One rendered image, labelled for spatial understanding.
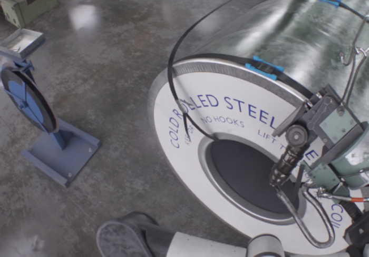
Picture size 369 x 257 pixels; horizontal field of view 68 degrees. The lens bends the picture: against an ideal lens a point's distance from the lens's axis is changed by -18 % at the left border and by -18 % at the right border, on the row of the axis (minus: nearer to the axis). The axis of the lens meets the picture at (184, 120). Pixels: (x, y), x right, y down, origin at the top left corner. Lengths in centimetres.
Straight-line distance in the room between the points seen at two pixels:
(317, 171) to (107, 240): 51
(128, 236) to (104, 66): 290
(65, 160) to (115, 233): 208
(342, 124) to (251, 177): 102
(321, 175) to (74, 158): 213
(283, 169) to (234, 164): 81
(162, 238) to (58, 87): 289
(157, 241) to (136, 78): 261
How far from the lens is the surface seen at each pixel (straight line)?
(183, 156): 162
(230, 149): 164
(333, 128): 76
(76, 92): 321
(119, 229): 60
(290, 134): 80
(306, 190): 84
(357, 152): 75
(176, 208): 222
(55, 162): 269
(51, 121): 216
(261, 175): 173
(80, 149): 267
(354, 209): 88
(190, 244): 61
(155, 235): 61
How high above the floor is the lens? 198
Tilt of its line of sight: 48 degrees down
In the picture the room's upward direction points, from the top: 6 degrees counter-clockwise
